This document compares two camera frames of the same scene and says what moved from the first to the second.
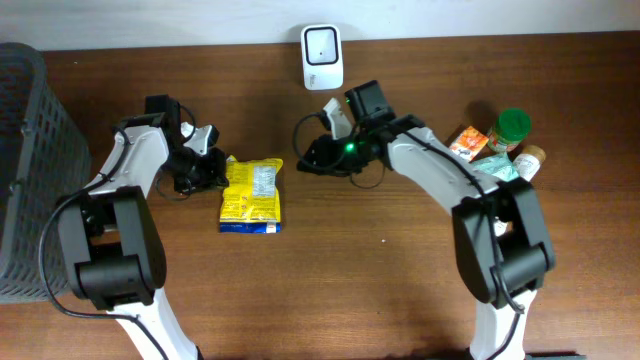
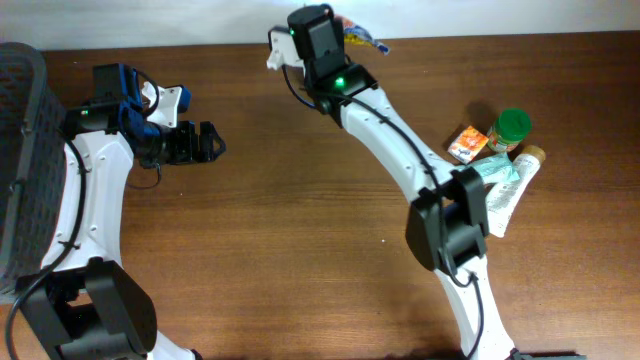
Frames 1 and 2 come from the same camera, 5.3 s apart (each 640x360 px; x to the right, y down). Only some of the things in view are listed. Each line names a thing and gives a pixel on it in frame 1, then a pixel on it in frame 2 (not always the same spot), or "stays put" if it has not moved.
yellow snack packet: x=251 y=199 -> x=356 y=34
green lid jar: x=511 y=127 stays put
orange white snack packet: x=469 y=143 stays put
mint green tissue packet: x=498 y=165 stays put
